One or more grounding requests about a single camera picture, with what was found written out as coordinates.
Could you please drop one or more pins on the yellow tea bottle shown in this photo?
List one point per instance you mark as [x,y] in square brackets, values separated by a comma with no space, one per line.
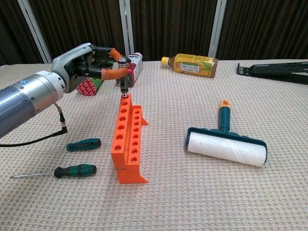
[192,65]

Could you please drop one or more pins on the green Pringles can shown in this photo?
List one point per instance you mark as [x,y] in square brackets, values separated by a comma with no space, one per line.
[87,87]

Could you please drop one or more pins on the green and black screwdriver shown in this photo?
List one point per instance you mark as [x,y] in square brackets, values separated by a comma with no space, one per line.
[77,170]

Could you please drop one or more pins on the beige woven tablecloth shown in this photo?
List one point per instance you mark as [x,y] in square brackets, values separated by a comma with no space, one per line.
[192,204]

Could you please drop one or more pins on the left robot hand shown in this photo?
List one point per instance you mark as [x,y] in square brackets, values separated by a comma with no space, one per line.
[69,57]

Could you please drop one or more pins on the orange screwdriver rack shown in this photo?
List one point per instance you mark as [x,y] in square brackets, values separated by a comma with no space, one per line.
[121,137]

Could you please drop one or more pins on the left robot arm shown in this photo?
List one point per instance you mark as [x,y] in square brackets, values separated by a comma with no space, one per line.
[26,98]

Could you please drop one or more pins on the teal lint roller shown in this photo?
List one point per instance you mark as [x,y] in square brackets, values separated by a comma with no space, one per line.
[223,146]

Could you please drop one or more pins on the black folding stand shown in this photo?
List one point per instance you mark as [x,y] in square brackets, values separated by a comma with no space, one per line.
[276,69]

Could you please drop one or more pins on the grey metal partition post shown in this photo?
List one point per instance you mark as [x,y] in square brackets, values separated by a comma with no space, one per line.
[217,24]
[126,24]
[36,31]

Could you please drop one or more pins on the slim teal screwdriver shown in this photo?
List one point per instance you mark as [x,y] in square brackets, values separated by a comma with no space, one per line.
[84,144]

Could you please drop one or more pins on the red NFC juice bottle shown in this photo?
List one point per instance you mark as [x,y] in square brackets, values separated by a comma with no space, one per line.
[136,65]

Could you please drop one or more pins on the grey metal precision screwdriver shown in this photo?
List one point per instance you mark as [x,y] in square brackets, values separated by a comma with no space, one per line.
[124,86]

